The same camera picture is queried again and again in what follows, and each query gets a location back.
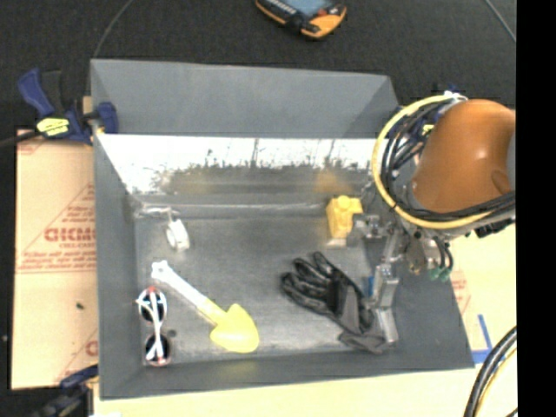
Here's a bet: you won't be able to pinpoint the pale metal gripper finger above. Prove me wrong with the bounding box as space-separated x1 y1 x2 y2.
371 264 400 347
354 214 392 243

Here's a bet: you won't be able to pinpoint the yellow toy block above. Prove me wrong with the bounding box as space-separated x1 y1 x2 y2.
325 195 364 241

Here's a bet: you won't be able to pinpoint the black glove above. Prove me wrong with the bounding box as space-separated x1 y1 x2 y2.
280 251 388 356

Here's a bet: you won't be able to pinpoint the grey metal bin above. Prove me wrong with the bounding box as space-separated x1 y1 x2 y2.
89 58 476 401

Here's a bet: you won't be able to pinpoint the black and white sunglasses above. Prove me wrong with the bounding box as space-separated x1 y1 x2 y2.
135 286 174 367

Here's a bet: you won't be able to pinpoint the yellow toy shovel white handle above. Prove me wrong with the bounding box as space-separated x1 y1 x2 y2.
149 259 261 354

